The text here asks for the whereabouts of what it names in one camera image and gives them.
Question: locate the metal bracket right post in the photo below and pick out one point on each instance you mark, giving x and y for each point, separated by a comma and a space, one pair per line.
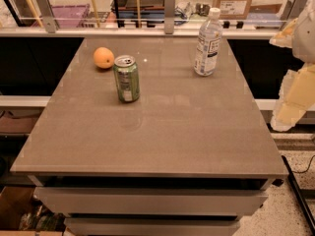
291, 10

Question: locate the orange fruit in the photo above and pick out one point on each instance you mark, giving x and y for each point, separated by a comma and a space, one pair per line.
103, 58

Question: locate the purple plastic crate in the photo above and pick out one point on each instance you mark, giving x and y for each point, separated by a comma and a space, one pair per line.
66, 16

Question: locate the dark tray with items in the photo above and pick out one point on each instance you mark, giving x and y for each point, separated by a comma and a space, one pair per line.
134, 9

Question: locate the metal bracket centre post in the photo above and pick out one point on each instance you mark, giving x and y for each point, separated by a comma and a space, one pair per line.
169, 7

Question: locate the clear plastic water bottle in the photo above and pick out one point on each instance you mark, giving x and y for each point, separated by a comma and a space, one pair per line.
208, 45

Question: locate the green soda can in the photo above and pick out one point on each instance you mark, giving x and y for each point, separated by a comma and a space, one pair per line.
126, 78

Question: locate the metal bracket left post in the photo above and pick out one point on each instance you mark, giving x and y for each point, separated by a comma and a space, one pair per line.
47, 16

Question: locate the metal bracket post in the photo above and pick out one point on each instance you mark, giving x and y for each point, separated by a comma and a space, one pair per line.
291, 10
47, 16
169, 7

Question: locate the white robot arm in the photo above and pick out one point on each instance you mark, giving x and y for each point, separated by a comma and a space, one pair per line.
305, 34

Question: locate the cardboard box on floor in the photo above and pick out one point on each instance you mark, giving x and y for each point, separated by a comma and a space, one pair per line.
22, 214

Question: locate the grey drawer cabinet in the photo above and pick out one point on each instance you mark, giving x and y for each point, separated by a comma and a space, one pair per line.
151, 211

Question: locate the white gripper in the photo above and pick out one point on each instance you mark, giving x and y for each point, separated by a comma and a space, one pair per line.
305, 38

